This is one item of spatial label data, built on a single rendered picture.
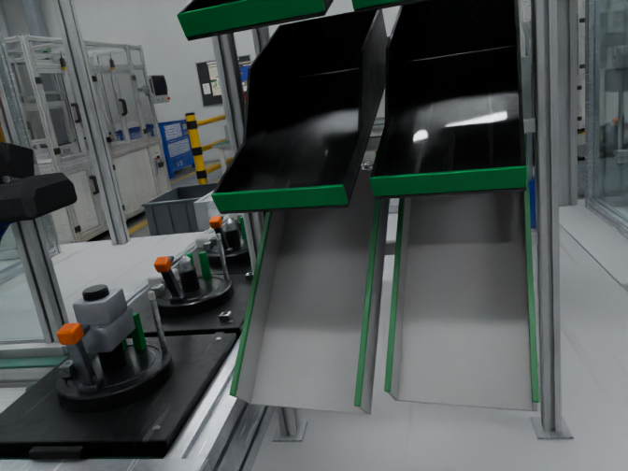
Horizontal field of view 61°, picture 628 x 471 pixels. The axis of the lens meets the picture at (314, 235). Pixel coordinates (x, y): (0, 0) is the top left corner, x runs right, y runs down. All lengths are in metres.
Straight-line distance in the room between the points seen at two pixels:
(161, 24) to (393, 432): 11.72
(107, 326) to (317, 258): 0.26
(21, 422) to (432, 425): 0.49
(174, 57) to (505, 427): 11.61
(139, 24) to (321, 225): 11.85
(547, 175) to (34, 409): 0.64
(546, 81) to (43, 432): 0.65
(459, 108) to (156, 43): 11.73
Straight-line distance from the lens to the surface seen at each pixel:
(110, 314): 0.69
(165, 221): 2.74
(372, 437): 0.73
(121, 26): 12.61
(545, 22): 0.60
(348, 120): 0.60
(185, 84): 11.99
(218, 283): 0.94
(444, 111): 0.60
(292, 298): 0.60
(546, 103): 0.61
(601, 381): 0.85
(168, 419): 0.64
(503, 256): 0.59
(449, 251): 0.60
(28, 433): 0.71
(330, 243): 0.61
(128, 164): 6.86
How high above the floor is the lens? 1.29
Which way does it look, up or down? 16 degrees down
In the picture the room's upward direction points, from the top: 8 degrees counter-clockwise
